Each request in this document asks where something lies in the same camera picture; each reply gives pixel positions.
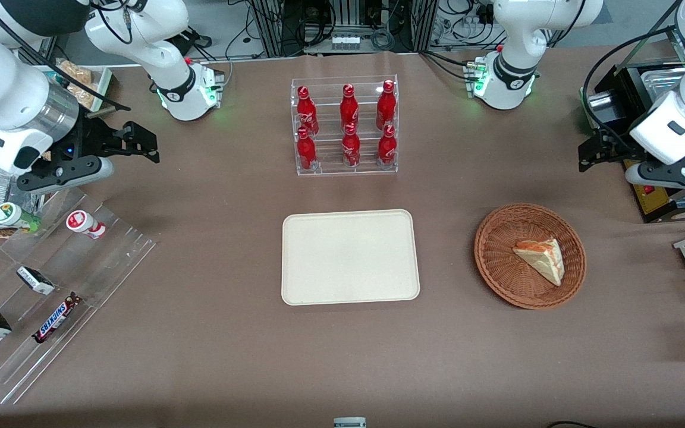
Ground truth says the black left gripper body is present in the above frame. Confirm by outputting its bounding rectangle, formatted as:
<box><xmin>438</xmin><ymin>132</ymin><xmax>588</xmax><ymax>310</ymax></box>
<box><xmin>604</xmin><ymin>137</ymin><xmax>685</xmax><ymax>179</ymax></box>

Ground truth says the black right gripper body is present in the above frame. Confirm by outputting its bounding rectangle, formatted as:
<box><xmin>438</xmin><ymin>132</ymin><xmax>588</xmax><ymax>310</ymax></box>
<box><xmin>51</xmin><ymin>115</ymin><xmax>128</xmax><ymax>165</ymax></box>

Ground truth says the triangular sandwich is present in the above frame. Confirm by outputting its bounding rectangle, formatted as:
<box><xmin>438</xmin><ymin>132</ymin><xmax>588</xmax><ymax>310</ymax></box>
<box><xmin>513</xmin><ymin>238</ymin><xmax>565</xmax><ymax>287</ymax></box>

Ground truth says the white tray with breads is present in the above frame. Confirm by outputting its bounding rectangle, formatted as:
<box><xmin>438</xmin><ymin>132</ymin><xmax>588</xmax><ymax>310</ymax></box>
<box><xmin>38</xmin><ymin>58</ymin><xmax>115</xmax><ymax>114</ymax></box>

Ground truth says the brown wicker basket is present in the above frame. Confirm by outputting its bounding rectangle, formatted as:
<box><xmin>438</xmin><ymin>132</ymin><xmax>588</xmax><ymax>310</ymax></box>
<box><xmin>474</xmin><ymin>203</ymin><xmax>587</xmax><ymax>310</ymax></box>

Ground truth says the beige plastic tray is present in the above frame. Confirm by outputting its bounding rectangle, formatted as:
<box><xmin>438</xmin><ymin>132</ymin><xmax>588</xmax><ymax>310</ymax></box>
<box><xmin>281</xmin><ymin>209</ymin><xmax>421</xmax><ymax>306</ymax></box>

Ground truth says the black metal machine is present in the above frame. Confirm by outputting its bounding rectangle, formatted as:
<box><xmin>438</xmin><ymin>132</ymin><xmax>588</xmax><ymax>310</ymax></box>
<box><xmin>580</xmin><ymin>45</ymin><xmax>685</xmax><ymax>224</ymax></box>

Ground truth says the red white yogurt bottle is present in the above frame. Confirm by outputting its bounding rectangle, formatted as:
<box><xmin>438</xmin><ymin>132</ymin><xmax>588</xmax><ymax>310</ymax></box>
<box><xmin>66</xmin><ymin>210</ymin><xmax>107</xmax><ymax>240</ymax></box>

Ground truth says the clear plastic water bottle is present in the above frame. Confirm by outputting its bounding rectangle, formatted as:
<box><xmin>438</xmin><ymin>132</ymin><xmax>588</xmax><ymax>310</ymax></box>
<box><xmin>0</xmin><ymin>163</ymin><xmax>43</xmax><ymax>228</ymax></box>

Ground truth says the green white yogurt bottle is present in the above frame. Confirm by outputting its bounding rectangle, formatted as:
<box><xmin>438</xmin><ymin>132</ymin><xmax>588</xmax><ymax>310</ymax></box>
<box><xmin>0</xmin><ymin>202</ymin><xmax>42</xmax><ymax>233</ymax></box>

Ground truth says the clear acrylic stepped display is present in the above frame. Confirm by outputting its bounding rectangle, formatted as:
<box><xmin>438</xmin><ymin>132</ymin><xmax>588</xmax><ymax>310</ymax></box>
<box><xmin>0</xmin><ymin>187</ymin><xmax>159</xmax><ymax>405</ymax></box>

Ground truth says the red cola bottle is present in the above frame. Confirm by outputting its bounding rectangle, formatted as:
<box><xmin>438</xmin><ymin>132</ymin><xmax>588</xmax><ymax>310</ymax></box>
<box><xmin>378</xmin><ymin>124</ymin><xmax>397</xmax><ymax>166</ymax></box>
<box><xmin>376</xmin><ymin>80</ymin><xmax>397</xmax><ymax>131</ymax></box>
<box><xmin>296</xmin><ymin>86</ymin><xmax>319</xmax><ymax>135</ymax></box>
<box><xmin>342</xmin><ymin>123</ymin><xmax>361</xmax><ymax>168</ymax></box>
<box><xmin>296</xmin><ymin>127</ymin><xmax>318</xmax><ymax>172</ymax></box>
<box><xmin>340</xmin><ymin>84</ymin><xmax>359</xmax><ymax>133</ymax></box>

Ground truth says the Snickers chocolate bar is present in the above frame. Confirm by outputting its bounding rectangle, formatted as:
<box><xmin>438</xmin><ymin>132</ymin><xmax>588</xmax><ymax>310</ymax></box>
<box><xmin>32</xmin><ymin>292</ymin><xmax>83</xmax><ymax>344</ymax></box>

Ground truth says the clear acrylic bottle rack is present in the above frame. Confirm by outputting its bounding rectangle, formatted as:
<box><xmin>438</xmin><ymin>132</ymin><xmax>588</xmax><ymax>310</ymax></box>
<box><xmin>291</xmin><ymin>75</ymin><xmax>399</xmax><ymax>177</ymax></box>

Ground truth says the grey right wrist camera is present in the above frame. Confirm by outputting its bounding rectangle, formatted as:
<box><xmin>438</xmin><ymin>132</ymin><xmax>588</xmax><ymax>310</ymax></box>
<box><xmin>17</xmin><ymin>155</ymin><xmax>115</xmax><ymax>195</ymax></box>

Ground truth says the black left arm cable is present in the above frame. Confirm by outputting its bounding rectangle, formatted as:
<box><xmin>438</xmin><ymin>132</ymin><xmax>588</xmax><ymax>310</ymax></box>
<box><xmin>582</xmin><ymin>0</ymin><xmax>685</xmax><ymax>156</ymax></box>

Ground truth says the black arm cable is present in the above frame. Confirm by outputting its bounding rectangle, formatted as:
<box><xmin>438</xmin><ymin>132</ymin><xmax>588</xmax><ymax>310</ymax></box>
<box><xmin>582</xmin><ymin>0</ymin><xmax>685</xmax><ymax>156</ymax></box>
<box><xmin>0</xmin><ymin>0</ymin><xmax>132</xmax><ymax>112</ymax></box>

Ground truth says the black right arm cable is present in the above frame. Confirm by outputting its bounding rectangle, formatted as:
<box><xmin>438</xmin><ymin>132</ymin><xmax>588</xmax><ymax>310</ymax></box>
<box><xmin>0</xmin><ymin>0</ymin><xmax>132</xmax><ymax>112</ymax></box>

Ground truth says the aluminium frame equipment rack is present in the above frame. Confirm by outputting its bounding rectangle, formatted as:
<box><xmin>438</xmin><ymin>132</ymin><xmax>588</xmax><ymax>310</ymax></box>
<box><xmin>246</xmin><ymin>0</ymin><xmax>441</xmax><ymax>58</ymax></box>

